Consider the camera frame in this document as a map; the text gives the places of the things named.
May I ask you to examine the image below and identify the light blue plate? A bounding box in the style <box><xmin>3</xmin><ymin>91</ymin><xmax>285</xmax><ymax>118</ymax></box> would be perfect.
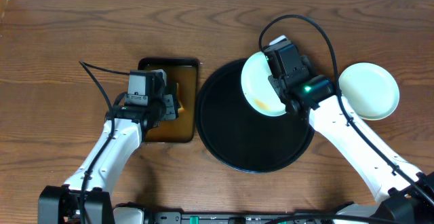
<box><xmin>241</xmin><ymin>52</ymin><xmax>285</xmax><ymax>117</ymax></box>

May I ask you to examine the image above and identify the pale green plate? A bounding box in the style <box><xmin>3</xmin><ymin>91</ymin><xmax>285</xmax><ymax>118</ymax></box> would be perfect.
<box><xmin>338</xmin><ymin>62</ymin><xmax>400</xmax><ymax>121</ymax></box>

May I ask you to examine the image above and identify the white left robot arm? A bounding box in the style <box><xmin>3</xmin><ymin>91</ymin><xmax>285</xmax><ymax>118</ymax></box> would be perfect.
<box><xmin>38</xmin><ymin>69</ymin><xmax>179</xmax><ymax>223</ymax></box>

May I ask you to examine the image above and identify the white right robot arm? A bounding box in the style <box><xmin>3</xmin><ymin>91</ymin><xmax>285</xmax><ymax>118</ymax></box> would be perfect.
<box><xmin>244</xmin><ymin>52</ymin><xmax>433</xmax><ymax>223</ymax></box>

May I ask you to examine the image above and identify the rectangular black tray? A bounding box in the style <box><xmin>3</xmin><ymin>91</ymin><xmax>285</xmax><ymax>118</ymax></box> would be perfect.
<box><xmin>138</xmin><ymin>57</ymin><xmax>199</xmax><ymax>143</ymax></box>

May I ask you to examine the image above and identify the round black tray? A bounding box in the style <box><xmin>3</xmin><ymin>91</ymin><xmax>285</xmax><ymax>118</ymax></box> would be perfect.
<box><xmin>195</xmin><ymin>59</ymin><xmax>314</xmax><ymax>173</ymax></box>

